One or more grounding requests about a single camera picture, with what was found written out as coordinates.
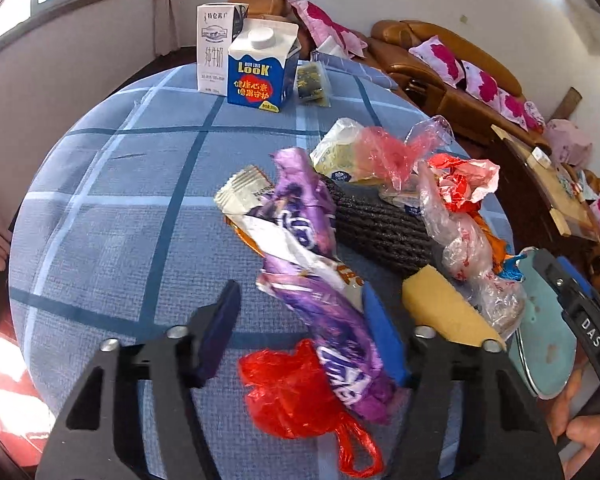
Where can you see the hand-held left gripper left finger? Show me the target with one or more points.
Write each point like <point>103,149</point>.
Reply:
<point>220,330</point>

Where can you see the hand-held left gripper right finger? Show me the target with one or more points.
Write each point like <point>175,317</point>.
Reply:
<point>385,345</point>

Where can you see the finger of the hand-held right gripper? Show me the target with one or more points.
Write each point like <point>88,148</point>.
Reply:
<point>575,275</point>

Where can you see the teal bin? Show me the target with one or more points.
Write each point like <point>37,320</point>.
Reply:
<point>540,330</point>

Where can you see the purple snack wrapper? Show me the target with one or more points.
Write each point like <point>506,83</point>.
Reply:
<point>330,307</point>

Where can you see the pink plastic bag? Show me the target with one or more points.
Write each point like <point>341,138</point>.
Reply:
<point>380,152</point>

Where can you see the person's right hand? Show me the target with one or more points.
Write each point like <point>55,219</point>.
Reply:
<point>585,435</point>

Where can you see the yellow sponge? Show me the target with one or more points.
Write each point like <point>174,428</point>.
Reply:
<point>445,310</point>

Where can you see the white orange snack wrapper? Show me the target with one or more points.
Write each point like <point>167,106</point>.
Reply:
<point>347,280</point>

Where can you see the wooden coffee table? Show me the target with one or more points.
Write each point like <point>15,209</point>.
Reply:
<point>555,195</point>

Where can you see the brown leather armchair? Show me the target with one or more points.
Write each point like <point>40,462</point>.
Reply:
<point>592,185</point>

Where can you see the red plastic bag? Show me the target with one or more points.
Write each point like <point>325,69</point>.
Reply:
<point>290,395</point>

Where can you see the dark woven cloth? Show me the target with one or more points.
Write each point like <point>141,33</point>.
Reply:
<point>375,230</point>

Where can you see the clear plastic bag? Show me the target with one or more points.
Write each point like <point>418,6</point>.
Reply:
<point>460,250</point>

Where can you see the white tissue box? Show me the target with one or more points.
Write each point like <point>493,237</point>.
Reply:
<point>540,157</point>

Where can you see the pink cloth cover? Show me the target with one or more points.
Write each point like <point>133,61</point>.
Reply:
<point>570,142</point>

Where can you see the cream snack wrapper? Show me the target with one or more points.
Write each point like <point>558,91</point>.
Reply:
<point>242,192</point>

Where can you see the red white crumpled wrapper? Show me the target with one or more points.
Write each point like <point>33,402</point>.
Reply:
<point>460,180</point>

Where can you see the yellow-green plastic packet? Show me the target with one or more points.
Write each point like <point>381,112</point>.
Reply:
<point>337,147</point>

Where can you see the blue milk carton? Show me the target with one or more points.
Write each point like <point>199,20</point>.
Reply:
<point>255,75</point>

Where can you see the dark snack packet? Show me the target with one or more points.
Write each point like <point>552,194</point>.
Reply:
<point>310,82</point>

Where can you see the brown leather long sofa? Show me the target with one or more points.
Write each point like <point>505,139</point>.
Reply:
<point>395,62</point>

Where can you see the folded blue plaid cloth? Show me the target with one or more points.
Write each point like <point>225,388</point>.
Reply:
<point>355,67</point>

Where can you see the white milk carton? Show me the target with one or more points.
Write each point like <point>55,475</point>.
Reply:
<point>212,50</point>

